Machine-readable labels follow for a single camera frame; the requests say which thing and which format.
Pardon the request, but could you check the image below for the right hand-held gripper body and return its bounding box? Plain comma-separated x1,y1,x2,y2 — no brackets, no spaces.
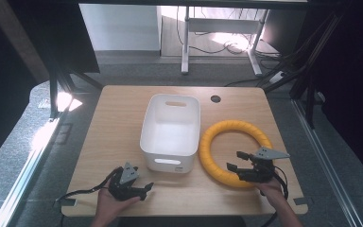
237,147,291,184

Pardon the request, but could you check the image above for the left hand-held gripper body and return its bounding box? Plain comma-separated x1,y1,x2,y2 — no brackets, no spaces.
108,162,147,202

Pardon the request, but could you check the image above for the yellow ridged ring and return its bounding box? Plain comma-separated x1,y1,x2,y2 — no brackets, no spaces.
198,119,274,189

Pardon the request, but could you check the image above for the white plastic storage bin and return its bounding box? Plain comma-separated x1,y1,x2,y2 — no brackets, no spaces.
139,93,201,174

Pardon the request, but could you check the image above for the person's left hand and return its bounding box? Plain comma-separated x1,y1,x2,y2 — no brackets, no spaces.
95,180,142,220

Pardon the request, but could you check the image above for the person's right hand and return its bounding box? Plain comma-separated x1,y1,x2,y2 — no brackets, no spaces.
254,177,286,210

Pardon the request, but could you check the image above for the grey tape piece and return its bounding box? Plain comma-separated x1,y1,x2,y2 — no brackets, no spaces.
292,196,309,206
60,198,77,208

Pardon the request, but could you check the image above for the white power strip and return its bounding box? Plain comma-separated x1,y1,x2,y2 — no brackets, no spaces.
268,70,288,85

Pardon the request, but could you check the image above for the black metal stand with rods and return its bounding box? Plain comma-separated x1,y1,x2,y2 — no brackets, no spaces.
255,11,348,130

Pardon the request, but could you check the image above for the white cabinet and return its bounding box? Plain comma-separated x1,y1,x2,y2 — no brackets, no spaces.
78,3,163,52

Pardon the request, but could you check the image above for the black panel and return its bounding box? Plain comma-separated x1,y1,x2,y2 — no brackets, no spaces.
7,0,101,76

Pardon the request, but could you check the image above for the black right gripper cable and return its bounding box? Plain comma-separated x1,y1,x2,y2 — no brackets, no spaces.
259,165,290,227

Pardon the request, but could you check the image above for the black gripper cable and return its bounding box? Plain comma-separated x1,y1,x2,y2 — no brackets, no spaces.
55,166,125,203
259,165,290,227

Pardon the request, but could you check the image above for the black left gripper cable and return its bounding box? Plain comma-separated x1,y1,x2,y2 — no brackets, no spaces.
55,166,125,203

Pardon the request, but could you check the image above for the aluminium rail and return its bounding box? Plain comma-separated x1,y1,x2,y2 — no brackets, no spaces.
290,98,363,227
0,115,64,227

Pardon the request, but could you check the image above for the tangle of black floor cables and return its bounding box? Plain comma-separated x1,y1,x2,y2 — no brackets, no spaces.
175,6,282,60

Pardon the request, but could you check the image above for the white metal desk frame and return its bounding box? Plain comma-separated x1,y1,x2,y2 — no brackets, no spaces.
181,6,269,78

